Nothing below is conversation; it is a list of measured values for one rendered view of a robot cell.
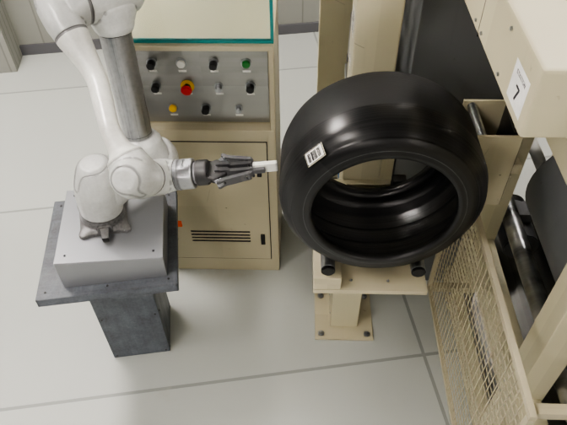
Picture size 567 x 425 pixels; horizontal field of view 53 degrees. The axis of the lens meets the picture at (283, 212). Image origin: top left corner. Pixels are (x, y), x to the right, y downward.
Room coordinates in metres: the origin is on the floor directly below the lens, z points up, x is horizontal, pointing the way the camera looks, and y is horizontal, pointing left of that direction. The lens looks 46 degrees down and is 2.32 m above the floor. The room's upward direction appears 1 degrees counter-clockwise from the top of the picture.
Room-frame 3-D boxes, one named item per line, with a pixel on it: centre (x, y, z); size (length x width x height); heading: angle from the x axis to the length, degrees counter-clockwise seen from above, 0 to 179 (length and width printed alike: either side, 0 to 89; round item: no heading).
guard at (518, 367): (1.03, -0.60, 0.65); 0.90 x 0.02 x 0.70; 178
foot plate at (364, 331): (1.53, -0.27, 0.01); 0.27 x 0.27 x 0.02; 88
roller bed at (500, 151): (1.47, -0.67, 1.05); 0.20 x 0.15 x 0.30; 178
